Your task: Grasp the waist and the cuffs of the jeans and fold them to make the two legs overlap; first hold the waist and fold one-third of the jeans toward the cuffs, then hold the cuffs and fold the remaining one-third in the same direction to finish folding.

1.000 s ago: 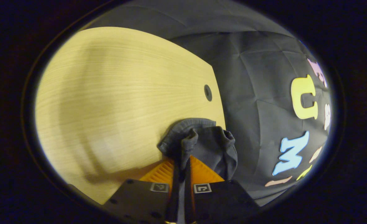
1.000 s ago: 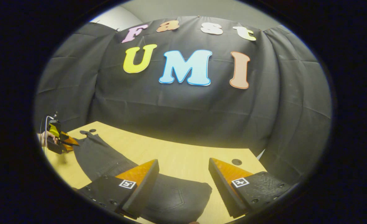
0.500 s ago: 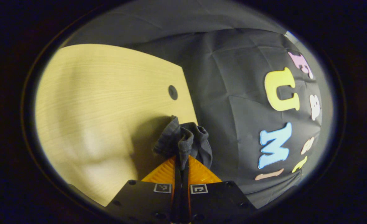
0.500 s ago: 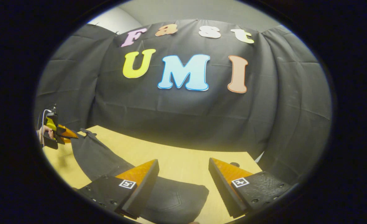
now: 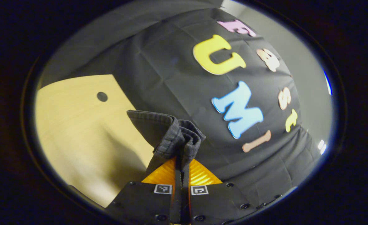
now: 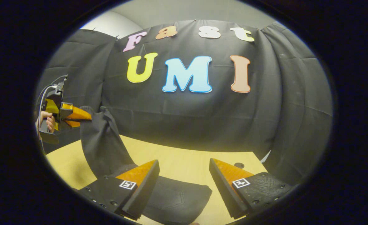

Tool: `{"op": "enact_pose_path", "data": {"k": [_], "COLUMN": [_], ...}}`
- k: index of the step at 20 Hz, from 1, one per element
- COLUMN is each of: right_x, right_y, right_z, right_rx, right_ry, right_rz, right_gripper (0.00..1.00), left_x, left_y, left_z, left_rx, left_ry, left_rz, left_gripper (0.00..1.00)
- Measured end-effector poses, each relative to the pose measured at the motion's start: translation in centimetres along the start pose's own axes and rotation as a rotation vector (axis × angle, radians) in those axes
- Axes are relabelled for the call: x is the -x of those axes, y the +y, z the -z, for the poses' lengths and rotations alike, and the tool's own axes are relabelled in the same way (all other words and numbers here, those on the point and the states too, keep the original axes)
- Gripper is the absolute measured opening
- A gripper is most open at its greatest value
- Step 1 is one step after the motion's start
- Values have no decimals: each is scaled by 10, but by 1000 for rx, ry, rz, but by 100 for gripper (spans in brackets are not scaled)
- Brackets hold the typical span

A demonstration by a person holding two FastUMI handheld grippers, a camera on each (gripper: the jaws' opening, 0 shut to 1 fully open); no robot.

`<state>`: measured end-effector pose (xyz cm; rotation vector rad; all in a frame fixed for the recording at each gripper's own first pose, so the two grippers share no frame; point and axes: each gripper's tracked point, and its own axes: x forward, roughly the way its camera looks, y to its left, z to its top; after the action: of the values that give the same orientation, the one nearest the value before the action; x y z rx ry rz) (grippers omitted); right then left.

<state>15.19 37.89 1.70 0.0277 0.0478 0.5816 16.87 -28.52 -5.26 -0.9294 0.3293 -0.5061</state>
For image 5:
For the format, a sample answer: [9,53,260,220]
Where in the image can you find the black jeans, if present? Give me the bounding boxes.
[126,110,207,176]

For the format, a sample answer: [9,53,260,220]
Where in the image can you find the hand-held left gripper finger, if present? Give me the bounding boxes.
[105,156,183,224]
[182,158,260,224]

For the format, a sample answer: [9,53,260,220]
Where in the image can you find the black backdrop cloth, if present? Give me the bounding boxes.
[40,8,317,207]

